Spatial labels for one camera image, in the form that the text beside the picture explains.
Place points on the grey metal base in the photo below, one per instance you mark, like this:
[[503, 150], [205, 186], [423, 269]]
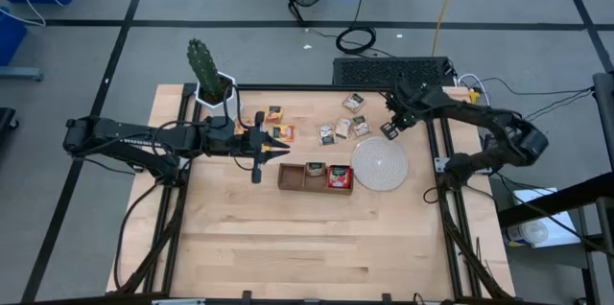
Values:
[[19, 73]]

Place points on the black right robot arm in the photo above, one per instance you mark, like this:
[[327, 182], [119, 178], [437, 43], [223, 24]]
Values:
[[479, 115]]

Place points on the black aluminium table frame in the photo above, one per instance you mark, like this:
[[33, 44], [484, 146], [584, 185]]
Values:
[[312, 87]]

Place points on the yellow power plug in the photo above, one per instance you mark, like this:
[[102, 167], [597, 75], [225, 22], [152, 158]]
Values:
[[474, 98]]

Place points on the white cardboard box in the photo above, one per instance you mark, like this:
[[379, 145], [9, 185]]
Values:
[[561, 233]]

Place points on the black caster base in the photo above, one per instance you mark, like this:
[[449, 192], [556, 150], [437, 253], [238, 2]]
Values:
[[6, 123]]

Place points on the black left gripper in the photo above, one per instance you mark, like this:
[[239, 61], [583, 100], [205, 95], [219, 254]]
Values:
[[225, 137]]

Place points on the white plastic bottle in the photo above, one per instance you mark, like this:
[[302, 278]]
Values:
[[527, 233]]

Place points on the round woven beige placemat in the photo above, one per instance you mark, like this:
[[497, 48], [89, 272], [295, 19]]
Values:
[[379, 166]]

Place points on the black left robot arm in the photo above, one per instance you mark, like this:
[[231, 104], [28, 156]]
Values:
[[120, 134]]

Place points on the red strawberry tea bag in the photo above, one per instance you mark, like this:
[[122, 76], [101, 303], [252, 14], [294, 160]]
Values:
[[339, 177]]

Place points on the black perforated computer case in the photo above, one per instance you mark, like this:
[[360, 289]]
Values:
[[388, 72]]

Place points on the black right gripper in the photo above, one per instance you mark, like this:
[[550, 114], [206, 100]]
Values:
[[408, 101]]

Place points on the green cactus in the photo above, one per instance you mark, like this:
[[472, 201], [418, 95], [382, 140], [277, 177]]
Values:
[[204, 67]]

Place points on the brown wooden compartment tray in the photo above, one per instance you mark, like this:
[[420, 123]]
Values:
[[290, 176]]

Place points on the black metal stand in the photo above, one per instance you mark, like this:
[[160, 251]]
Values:
[[551, 202]]

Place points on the orange peach tea bag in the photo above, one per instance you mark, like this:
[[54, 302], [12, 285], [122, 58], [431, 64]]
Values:
[[241, 126], [274, 113], [283, 130]]

